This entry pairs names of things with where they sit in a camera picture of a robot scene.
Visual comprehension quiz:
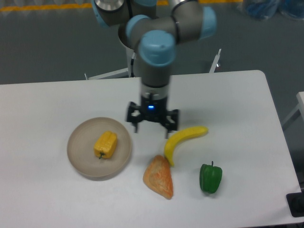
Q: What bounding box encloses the beige round plate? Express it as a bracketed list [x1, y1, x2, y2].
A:
[67, 117, 132, 180]

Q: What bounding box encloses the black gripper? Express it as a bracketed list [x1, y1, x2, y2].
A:
[126, 96, 179, 139]

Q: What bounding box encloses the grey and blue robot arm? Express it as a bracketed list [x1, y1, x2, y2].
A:
[92, 0, 217, 133]

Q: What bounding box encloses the orange bread pastry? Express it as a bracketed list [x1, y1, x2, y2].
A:
[142, 155, 173, 200]

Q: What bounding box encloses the yellow floor marking tape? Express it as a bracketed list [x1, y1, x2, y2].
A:
[0, 0, 244, 12]

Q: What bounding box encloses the yellow bell pepper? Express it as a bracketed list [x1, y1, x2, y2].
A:
[94, 131, 117, 159]

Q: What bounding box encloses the white side table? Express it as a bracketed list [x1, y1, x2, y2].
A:
[281, 91, 304, 131]

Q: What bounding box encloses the black cable on pedestal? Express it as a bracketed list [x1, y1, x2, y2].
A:
[129, 52, 136, 78]

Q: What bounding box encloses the white metal frame leg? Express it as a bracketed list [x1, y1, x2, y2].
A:
[209, 49, 221, 73]

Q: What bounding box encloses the green bell pepper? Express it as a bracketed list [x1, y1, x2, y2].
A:
[199, 161, 223, 194]

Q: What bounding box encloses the yellow banana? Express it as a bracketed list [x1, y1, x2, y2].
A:
[163, 126, 209, 167]

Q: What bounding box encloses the blue plastic bag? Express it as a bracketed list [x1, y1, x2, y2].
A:
[242, 0, 304, 20]

